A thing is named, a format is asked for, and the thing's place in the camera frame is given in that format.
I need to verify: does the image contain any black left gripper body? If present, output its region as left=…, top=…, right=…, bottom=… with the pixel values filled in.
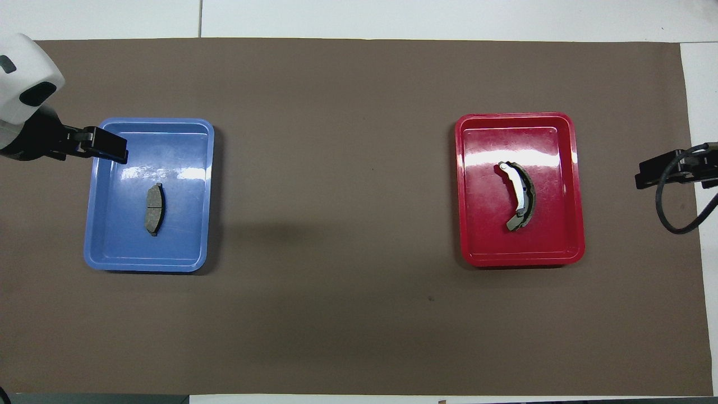
left=0, top=105, right=85, bottom=163

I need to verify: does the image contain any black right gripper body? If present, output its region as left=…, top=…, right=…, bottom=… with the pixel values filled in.
left=680, top=147, right=718, bottom=189

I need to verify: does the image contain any grey brake pad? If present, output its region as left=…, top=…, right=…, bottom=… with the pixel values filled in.
left=145, top=182, right=167, bottom=237

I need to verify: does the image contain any curved brake shoe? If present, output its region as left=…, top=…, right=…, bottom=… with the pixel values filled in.
left=498, top=161, right=536, bottom=232

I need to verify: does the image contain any blue plastic tray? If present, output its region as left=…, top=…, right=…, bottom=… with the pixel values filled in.
left=83, top=117, right=215, bottom=273

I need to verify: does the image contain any red plastic tray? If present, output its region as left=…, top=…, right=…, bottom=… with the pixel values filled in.
left=454, top=112, right=586, bottom=268

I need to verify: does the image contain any brown table mat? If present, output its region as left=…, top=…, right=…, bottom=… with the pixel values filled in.
left=0, top=38, right=714, bottom=396

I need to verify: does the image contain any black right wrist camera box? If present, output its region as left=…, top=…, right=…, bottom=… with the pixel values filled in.
left=634, top=150, right=684, bottom=190

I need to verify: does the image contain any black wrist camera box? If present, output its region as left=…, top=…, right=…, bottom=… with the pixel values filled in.
left=634, top=150, right=684, bottom=190
left=63, top=126, right=129, bottom=165

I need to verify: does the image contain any black right camera cable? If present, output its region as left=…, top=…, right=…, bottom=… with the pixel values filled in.
left=655, top=143, right=718, bottom=235

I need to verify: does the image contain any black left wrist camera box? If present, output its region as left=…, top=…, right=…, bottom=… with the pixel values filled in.
left=63, top=126, right=129, bottom=165

